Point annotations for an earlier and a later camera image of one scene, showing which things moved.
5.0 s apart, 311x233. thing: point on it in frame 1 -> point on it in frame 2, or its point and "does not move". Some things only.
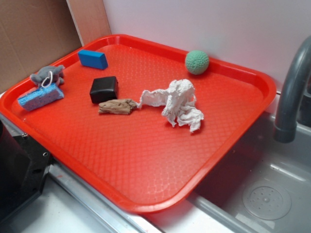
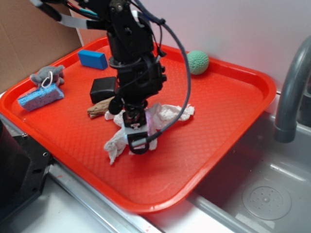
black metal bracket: (24, 165) does not move
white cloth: (179, 102) -> (138, 124)
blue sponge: (42, 96) does not move
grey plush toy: (48, 75) does not move
